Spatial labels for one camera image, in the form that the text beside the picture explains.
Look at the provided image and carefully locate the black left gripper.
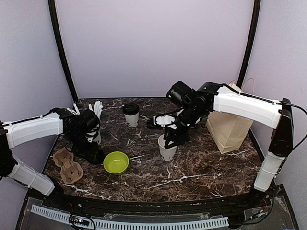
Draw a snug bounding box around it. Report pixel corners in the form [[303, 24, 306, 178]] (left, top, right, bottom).
[[67, 130, 99, 161]]

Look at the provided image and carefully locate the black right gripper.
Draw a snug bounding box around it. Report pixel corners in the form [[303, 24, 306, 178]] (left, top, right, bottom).
[[163, 104, 205, 149]]

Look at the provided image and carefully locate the black plastic cup lid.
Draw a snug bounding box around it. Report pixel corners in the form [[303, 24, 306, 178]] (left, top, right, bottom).
[[89, 152, 105, 165]]

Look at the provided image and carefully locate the white paper coffee cup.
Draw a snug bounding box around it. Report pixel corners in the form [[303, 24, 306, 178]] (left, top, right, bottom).
[[124, 113, 139, 128]]

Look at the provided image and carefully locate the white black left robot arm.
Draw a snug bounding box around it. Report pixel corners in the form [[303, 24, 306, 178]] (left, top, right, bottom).
[[0, 108, 104, 209]]

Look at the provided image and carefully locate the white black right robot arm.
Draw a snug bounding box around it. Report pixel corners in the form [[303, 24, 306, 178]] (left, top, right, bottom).
[[154, 81, 293, 208]]

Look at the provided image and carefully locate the brown paper takeout bag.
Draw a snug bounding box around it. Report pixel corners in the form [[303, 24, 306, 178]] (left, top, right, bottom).
[[205, 78, 255, 155]]

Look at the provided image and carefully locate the white cup holding straws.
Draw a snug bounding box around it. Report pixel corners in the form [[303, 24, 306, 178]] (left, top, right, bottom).
[[92, 130, 101, 145]]

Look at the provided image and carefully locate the brown cardboard cup carrier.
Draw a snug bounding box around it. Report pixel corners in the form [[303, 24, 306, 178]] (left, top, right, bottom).
[[53, 148, 83, 184]]

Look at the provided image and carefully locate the lime green bowl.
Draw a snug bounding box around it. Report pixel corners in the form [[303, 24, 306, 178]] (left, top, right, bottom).
[[103, 151, 129, 174]]

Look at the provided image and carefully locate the bundle of white wrapped straws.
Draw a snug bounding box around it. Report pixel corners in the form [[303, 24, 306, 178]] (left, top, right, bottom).
[[68, 101, 104, 119]]

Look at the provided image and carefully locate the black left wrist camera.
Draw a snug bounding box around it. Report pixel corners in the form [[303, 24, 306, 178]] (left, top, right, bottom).
[[79, 109, 100, 133]]

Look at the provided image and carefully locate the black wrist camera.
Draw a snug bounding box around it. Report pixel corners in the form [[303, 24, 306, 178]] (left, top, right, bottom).
[[79, 109, 100, 133], [166, 81, 195, 107]]

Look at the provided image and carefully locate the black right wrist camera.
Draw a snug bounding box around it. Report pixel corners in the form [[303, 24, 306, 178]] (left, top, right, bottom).
[[166, 81, 195, 107]]

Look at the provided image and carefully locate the white slotted cable duct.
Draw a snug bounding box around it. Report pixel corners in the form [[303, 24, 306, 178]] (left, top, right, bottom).
[[30, 205, 229, 230]]

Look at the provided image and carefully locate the black front table rail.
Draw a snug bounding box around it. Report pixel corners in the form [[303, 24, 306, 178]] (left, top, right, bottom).
[[26, 185, 286, 219]]

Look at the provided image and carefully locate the black corner frame post right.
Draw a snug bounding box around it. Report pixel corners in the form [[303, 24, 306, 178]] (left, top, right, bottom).
[[236, 0, 261, 88]]

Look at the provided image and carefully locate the black corner frame post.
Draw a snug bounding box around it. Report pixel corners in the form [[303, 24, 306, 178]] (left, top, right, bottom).
[[236, 0, 261, 88], [48, 0, 79, 103]]

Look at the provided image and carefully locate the black corner frame post left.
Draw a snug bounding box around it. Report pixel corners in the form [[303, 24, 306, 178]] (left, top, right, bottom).
[[48, 0, 79, 103]]

